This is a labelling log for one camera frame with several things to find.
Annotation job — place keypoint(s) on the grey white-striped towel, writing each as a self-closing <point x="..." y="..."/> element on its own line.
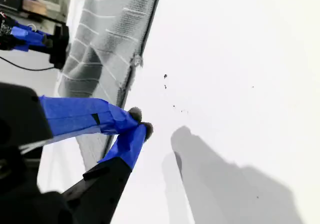
<point x="112" y="34"/>

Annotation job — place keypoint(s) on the dark storage shelf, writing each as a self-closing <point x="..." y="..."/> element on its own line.
<point x="35" y="8"/>

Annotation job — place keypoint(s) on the black camera box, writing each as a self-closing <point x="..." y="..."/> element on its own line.
<point x="60" y="47"/>

